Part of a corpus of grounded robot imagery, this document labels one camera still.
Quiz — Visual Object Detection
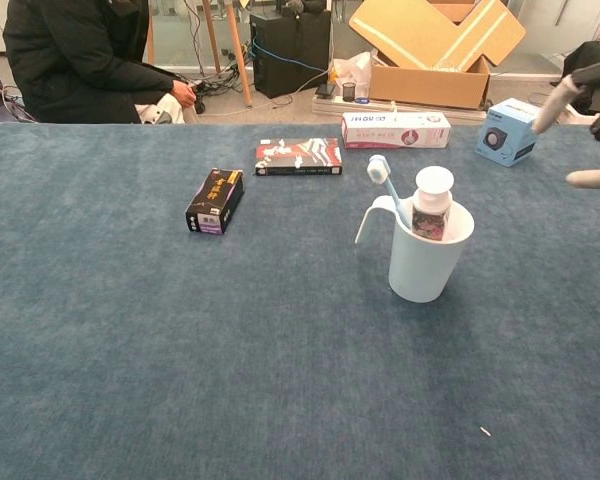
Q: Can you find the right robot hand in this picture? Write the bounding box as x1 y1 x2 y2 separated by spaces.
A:
531 57 600 190

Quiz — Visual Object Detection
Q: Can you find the floral toothpaste tube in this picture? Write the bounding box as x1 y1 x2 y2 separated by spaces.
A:
410 166 455 243

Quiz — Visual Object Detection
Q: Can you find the light blue toothbrush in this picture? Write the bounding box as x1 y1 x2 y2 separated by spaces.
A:
367 155 412 232

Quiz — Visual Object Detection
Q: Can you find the blue speaker box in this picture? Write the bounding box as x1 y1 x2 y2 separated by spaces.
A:
474 97 550 169

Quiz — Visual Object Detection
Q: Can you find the open cardboard box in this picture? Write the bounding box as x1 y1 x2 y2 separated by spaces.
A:
348 0 527 110

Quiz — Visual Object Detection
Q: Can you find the white toothpaste carton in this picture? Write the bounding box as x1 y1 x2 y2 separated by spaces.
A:
340 111 453 150

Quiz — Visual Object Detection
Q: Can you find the red black flat box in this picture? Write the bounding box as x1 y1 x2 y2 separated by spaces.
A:
254 137 344 177

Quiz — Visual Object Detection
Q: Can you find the black purple small box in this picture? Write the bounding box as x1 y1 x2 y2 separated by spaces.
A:
184 168 245 236

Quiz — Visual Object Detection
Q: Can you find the white plastic crate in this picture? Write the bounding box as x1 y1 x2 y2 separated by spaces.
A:
554 92 600 125

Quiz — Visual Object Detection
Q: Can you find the black cloth cover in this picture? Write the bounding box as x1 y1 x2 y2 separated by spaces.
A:
561 40 600 114

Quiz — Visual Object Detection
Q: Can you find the white plastic bag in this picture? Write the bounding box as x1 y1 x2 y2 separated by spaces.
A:
329 49 374 99

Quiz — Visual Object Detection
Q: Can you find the aluminium profile platform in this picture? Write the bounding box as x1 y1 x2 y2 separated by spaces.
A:
311 92 489 126

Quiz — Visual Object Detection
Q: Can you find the black computer tower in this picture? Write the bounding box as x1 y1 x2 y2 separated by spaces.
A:
249 8 332 100

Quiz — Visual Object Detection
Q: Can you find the wooden easel leg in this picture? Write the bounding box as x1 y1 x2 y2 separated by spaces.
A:
223 0 254 108
202 0 222 69
144 0 155 65

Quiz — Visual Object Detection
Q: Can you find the blue table mat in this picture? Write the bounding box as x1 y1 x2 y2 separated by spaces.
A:
0 122 600 480

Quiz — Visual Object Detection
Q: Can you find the person in black jacket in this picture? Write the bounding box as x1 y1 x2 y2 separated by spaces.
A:
2 0 201 125

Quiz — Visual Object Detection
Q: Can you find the white handled cup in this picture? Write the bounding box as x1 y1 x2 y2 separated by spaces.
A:
354 194 476 304

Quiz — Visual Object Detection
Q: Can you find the blue network cable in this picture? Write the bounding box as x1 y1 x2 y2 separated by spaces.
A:
252 39 331 76

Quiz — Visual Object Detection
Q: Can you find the black floor cable tangle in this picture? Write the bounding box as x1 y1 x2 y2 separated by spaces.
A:
172 67 244 115

